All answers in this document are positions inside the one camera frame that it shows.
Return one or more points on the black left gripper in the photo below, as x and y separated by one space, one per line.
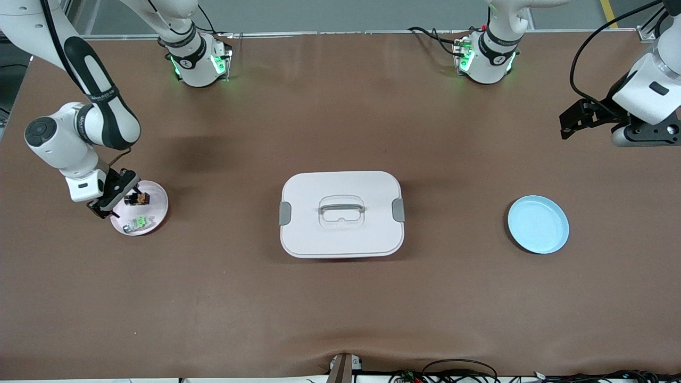
600 111

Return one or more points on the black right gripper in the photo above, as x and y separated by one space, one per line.
118 185

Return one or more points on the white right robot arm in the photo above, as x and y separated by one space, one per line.
64 138

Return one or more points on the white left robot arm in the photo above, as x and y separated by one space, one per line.
654 90

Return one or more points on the pink round plate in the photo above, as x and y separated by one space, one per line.
157 207

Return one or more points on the light blue round plate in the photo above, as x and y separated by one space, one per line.
537 226

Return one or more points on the white lidded storage box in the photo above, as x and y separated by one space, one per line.
340 239

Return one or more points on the brown table mat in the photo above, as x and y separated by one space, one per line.
340 308

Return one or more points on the green and grey switch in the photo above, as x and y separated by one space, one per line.
139 223

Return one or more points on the aluminium table edge rail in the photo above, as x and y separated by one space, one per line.
346 33

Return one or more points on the metal bracket with post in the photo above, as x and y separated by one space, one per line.
343 369

